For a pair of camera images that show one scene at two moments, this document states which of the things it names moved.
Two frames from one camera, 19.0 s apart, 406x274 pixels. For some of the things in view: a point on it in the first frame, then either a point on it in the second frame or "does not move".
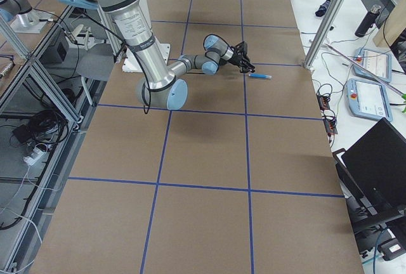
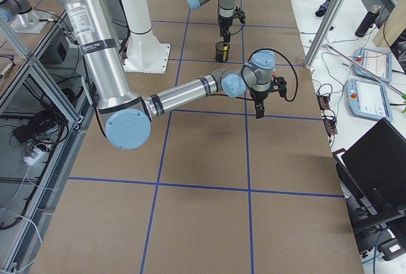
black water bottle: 368,21 does not move
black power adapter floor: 23,133 does not move
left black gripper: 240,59 to 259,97
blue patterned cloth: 320,11 does not move
